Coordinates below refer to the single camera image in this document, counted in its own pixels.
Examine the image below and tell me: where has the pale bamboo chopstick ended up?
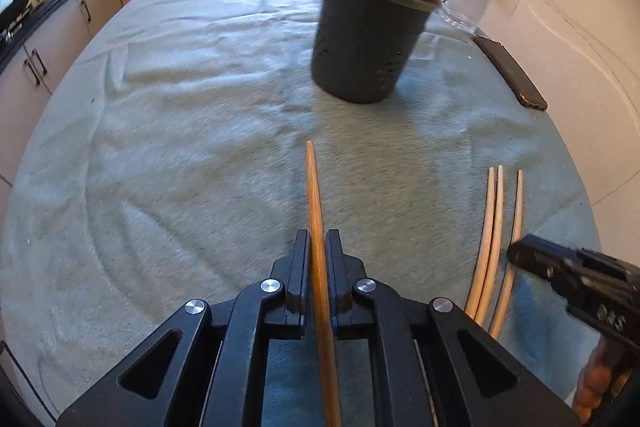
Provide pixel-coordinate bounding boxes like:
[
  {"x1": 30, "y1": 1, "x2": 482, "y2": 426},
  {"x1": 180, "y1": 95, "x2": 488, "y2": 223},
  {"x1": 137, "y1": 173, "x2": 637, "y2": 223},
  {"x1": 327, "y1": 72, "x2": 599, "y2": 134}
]
[
  {"x1": 489, "y1": 169, "x2": 525, "y2": 340},
  {"x1": 472, "y1": 165, "x2": 506, "y2": 327},
  {"x1": 464, "y1": 167, "x2": 497, "y2": 315}
]

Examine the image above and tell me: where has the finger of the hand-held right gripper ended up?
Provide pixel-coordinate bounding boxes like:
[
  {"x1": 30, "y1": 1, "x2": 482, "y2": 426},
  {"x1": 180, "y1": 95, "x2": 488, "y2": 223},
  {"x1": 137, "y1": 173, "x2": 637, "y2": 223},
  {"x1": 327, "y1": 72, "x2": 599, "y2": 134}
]
[{"x1": 507, "y1": 235, "x2": 567, "y2": 281}]

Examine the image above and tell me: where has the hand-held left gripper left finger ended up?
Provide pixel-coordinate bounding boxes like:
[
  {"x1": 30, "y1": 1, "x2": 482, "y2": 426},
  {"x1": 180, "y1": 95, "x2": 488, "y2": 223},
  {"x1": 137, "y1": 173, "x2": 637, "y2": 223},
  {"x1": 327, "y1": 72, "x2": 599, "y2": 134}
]
[{"x1": 55, "y1": 229, "x2": 313, "y2": 427}]

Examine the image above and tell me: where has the dark brown bamboo chopstick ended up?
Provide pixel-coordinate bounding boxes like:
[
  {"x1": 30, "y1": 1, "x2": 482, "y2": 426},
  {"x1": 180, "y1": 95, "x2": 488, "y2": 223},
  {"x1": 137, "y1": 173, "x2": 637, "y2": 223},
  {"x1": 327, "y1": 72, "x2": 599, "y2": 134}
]
[{"x1": 305, "y1": 140, "x2": 343, "y2": 427}]

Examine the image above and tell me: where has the black smartphone orange case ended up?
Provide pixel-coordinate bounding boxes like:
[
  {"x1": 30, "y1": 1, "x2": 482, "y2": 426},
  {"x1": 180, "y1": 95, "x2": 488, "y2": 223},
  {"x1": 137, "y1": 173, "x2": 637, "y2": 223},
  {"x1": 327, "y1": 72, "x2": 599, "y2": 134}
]
[{"x1": 472, "y1": 34, "x2": 548, "y2": 110}]

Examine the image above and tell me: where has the person's right hand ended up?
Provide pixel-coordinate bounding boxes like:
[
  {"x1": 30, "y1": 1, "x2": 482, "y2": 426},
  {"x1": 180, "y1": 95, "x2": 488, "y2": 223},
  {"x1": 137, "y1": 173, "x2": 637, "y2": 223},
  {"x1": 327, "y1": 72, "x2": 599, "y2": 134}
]
[{"x1": 572, "y1": 339, "x2": 613, "y2": 425}]

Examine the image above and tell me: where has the gas stove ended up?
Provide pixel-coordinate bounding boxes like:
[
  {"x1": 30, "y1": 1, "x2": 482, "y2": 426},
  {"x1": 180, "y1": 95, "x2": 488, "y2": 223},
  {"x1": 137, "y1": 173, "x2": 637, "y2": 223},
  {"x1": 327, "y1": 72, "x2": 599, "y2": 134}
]
[{"x1": 0, "y1": 0, "x2": 43, "y2": 50}]

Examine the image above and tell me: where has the dark grey utensil holder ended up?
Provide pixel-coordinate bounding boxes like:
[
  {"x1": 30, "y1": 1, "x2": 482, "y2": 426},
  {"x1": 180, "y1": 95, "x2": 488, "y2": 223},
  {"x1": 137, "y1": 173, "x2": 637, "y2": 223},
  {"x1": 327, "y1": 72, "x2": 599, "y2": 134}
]
[{"x1": 310, "y1": 0, "x2": 446, "y2": 104}]

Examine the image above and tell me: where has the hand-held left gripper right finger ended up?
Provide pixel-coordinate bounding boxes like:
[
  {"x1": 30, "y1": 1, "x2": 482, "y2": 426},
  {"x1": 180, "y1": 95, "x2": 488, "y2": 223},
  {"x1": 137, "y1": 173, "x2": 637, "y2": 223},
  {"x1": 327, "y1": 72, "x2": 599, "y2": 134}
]
[{"x1": 325, "y1": 230, "x2": 583, "y2": 427}]

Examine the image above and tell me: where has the teal tablecloth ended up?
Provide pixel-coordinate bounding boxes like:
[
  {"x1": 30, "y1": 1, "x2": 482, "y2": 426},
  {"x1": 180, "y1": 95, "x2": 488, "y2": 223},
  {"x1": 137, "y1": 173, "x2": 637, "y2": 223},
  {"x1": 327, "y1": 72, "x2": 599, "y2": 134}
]
[{"x1": 0, "y1": 0, "x2": 601, "y2": 427}]

